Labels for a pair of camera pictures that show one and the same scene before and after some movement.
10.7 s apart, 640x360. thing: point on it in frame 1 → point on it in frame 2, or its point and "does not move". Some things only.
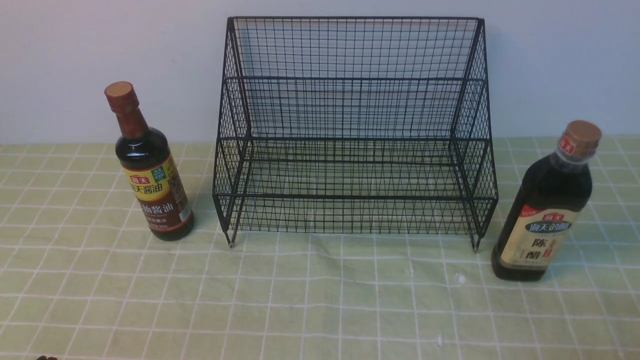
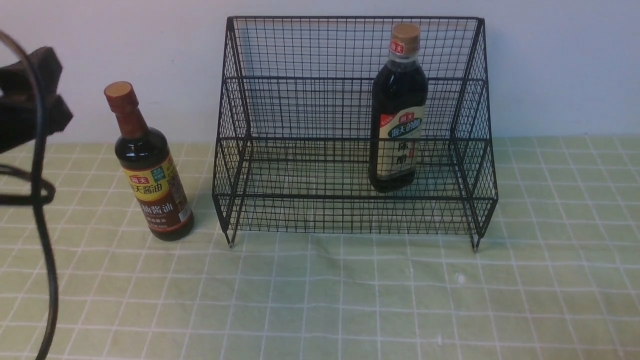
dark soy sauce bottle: (146, 160) does not move
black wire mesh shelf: (362, 126) does not move
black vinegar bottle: (544, 213) → (399, 110)
